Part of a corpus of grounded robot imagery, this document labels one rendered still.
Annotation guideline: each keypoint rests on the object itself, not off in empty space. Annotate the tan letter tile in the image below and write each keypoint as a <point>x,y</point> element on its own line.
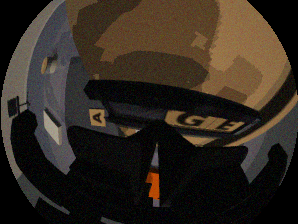
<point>223,125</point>
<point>180,119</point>
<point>97,117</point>

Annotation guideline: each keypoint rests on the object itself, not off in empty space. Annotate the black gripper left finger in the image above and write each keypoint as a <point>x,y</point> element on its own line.
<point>131,154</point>

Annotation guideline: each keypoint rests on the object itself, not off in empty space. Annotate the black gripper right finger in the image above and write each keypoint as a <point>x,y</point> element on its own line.
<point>180,160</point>

